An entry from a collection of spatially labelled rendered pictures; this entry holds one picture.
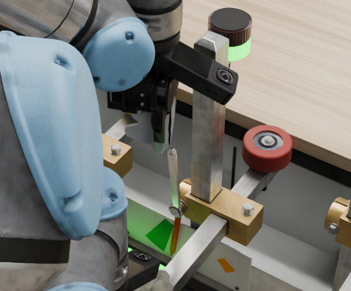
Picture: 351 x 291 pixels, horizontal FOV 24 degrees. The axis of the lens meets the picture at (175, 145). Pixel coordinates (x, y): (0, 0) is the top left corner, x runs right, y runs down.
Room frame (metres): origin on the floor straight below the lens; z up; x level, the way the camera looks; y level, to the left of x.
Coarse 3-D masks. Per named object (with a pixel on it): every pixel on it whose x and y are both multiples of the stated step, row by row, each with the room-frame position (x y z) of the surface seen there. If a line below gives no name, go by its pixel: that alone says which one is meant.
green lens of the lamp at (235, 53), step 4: (248, 40) 0.94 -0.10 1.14; (244, 44) 0.93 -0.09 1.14; (248, 44) 0.94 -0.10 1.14; (232, 48) 0.92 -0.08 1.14; (236, 48) 0.92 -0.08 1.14; (240, 48) 0.93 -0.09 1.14; (244, 48) 0.93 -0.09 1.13; (248, 48) 0.94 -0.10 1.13; (232, 52) 0.92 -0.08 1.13; (236, 52) 0.92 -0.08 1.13; (240, 52) 0.93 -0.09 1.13; (244, 52) 0.93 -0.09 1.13; (248, 52) 0.94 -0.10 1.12; (232, 56) 0.92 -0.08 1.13; (236, 56) 0.92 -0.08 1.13; (240, 56) 0.93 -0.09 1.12; (244, 56) 0.93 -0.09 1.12; (228, 60) 0.92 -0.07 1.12; (232, 60) 0.92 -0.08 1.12; (236, 60) 0.92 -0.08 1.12
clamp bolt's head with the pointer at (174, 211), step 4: (180, 200) 0.91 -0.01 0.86; (184, 204) 0.90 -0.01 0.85; (172, 208) 0.89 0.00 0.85; (176, 208) 0.89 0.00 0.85; (172, 212) 0.89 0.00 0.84; (176, 212) 0.89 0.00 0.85; (176, 216) 0.89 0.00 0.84; (176, 220) 0.91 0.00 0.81; (180, 220) 0.90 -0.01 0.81; (176, 224) 0.91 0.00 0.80; (176, 228) 0.91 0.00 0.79; (176, 232) 0.91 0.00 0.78; (172, 236) 0.91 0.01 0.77; (176, 236) 0.91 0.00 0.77; (172, 240) 0.91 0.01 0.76; (176, 240) 0.91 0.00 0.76; (172, 244) 0.91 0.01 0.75; (176, 244) 0.91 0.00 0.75; (172, 248) 0.91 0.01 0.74; (172, 252) 0.91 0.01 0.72
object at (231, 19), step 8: (232, 8) 0.98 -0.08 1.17; (216, 16) 0.96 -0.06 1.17; (224, 16) 0.96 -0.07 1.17; (232, 16) 0.96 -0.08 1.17; (240, 16) 0.96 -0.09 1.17; (248, 16) 0.96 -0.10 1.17; (216, 24) 0.94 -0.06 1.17; (224, 24) 0.94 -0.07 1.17; (232, 24) 0.94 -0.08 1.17; (240, 24) 0.94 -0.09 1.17; (248, 24) 0.94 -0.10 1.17
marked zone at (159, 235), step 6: (162, 222) 0.93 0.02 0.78; (168, 222) 0.92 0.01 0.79; (156, 228) 0.94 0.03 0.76; (162, 228) 0.93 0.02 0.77; (168, 228) 0.92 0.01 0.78; (150, 234) 0.94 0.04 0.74; (156, 234) 0.94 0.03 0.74; (162, 234) 0.93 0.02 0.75; (168, 234) 0.92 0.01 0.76; (150, 240) 0.94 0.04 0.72; (156, 240) 0.94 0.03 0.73; (162, 240) 0.93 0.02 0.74; (162, 246) 0.93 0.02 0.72
